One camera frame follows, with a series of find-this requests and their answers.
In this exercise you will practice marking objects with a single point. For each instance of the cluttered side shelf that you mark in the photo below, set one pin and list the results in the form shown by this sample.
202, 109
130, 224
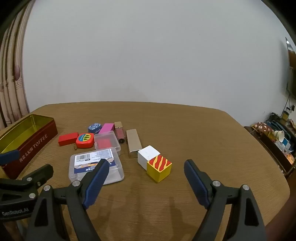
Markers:
272, 150

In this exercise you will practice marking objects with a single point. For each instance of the pink lip gloss gold cap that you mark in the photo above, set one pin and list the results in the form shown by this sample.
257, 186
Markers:
120, 133

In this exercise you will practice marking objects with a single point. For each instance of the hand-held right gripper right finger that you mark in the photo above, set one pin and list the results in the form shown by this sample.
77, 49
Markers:
196, 183

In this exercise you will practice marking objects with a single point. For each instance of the red tin box gold inside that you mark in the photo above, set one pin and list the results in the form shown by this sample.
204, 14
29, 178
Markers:
34, 143

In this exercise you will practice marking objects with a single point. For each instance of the small blue patterned tin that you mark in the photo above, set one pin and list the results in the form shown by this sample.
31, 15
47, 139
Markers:
94, 127

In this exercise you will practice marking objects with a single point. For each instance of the red wooden block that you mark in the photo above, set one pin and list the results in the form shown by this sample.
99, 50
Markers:
68, 139

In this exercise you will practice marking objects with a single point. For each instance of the brown floral cloth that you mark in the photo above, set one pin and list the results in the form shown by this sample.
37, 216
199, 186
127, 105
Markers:
262, 128

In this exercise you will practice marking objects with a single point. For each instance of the wall television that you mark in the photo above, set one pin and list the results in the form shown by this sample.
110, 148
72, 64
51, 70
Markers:
291, 69

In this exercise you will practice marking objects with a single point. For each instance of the beige patterned curtain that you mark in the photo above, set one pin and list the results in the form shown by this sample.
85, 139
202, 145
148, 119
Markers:
11, 92

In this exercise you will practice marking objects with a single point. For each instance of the clear plastic box pink insert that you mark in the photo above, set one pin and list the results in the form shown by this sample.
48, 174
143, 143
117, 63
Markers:
106, 142

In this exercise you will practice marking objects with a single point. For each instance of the clear plastic box printed label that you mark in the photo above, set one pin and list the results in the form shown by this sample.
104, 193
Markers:
90, 160

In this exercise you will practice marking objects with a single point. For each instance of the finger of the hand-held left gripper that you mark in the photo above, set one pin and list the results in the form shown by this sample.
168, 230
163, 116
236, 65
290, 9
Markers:
9, 156
39, 172

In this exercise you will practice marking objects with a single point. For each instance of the yellow cube red stripes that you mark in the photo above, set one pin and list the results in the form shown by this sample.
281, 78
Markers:
159, 171

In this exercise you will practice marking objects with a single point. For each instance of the white cube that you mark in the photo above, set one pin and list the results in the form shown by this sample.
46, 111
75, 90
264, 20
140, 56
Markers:
148, 154

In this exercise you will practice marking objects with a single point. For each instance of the red tape measure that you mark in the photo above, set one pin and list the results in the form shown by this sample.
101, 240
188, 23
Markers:
85, 140

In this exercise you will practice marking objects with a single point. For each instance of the pink rectangular box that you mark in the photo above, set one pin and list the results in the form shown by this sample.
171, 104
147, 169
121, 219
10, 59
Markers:
106, 128

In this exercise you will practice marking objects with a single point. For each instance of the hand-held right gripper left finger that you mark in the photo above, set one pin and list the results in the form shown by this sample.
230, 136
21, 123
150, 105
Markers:
97, 183

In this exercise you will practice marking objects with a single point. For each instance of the gold rectangular metal case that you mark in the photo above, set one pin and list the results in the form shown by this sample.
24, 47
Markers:
133, 143

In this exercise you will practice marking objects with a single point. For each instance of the white paper cup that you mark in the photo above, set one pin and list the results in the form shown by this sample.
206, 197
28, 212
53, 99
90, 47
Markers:
279, 135

